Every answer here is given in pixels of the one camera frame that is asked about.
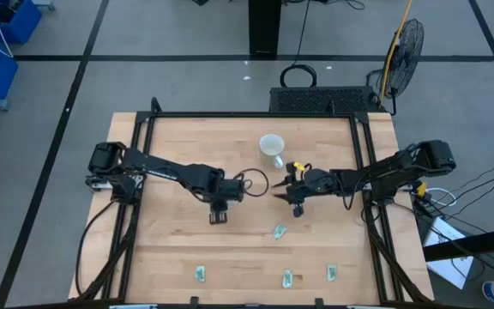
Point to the black metal table frame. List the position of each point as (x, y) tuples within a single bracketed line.
[(251, 114)]

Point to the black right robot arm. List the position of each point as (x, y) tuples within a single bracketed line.
[(393, 169)]

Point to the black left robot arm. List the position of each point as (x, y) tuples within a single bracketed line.
[(165, 169)]

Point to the black computer case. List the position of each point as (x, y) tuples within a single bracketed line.
[(320, 99)]

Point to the white flat box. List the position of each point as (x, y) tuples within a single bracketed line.
[(448, 262)]

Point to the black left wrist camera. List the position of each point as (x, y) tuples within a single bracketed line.
[(235, 189)]

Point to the black table clamp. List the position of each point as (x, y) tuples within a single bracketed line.
[(194, 301), (319, 302)]

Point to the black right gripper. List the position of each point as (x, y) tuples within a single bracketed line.
[(300, 189)]

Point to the black upright pillar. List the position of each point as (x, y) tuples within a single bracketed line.
[(265, 26)]

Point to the green white sweetener packet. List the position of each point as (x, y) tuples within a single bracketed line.
[(200, 273), (332, 272), (279, 231), (287, 278)]

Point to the black beam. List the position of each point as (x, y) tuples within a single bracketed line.
[(474, 244)]

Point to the black floor fan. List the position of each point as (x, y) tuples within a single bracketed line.
[(405, 56)]

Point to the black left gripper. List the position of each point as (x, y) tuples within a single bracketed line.
[(219, 214)]

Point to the pale yellow mug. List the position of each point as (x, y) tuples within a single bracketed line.
[(271, 148)]

